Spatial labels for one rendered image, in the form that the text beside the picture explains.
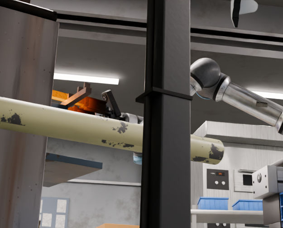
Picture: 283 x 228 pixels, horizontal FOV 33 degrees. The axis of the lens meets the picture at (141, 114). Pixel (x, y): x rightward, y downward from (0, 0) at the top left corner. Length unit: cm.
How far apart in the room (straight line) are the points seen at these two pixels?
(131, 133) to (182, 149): 23
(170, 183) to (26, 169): 45
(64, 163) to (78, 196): 1018
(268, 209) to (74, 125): 107
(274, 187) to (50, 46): 91
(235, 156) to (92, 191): 596
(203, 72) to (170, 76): 128
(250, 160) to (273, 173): 471
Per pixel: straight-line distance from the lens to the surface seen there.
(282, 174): 162
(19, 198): 90
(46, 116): 69
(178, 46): 57
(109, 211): 1156
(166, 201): 50
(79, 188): 1160
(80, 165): 141
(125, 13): 574
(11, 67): 96
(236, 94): 192
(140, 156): 187
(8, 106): 68
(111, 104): 186
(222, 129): 601
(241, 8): 109
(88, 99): 169
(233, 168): 620
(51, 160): 137
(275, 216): 162
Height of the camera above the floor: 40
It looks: 20 degrees up
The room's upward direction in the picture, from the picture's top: 2 degrees clockwise
